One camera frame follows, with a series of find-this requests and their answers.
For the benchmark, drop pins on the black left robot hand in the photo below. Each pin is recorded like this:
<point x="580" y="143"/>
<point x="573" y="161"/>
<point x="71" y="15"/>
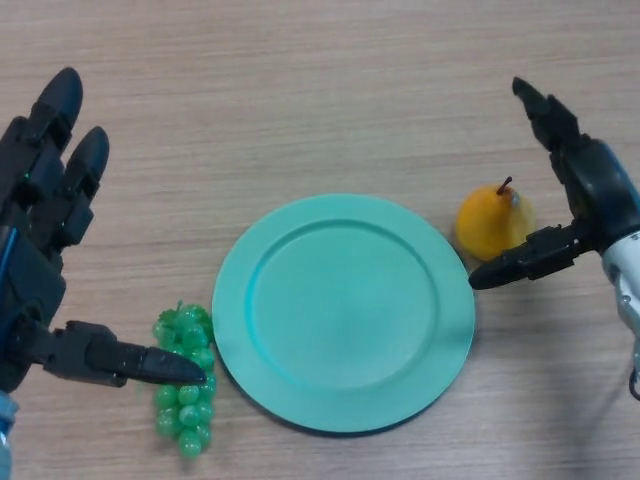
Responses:
<point x="30" y="280"/>

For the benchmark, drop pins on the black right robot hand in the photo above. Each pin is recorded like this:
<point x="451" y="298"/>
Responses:
<point x="600" y="190"/>

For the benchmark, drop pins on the yellow pear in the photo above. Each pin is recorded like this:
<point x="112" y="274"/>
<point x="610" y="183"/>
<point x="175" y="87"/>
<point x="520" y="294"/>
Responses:
<point x="487" y="220"/>

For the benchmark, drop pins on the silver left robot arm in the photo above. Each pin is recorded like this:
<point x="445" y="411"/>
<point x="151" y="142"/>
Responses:
<point x="6" y="440"/>

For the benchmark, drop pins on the green round plate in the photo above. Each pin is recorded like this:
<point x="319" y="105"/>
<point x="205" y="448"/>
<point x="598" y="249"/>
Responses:
<point x="340" y="315"/>

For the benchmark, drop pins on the green grape bunch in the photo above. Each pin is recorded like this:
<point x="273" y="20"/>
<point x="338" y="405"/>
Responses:
<point x="187" y="420"/>

